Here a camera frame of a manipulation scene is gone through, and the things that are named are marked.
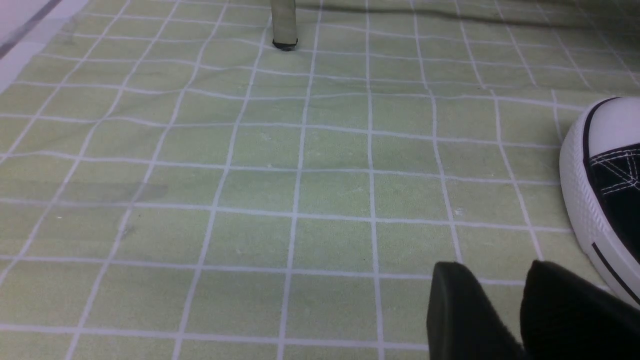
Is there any green checkered tablecloth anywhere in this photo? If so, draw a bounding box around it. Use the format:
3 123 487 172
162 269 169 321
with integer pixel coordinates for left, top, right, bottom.
0 0 639 360

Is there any black canvas sneaker left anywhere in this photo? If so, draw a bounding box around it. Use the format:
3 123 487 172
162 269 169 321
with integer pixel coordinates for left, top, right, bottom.
558 96 640 308

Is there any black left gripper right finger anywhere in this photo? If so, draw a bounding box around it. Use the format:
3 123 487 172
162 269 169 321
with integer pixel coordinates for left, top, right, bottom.
519 260 640 360

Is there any silver metal shoe rack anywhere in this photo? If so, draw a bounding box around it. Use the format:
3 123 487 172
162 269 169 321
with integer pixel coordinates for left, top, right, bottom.
270 0 298 51

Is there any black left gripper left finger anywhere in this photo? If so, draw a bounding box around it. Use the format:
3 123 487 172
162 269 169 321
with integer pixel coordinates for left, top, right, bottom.
426 261 526 360

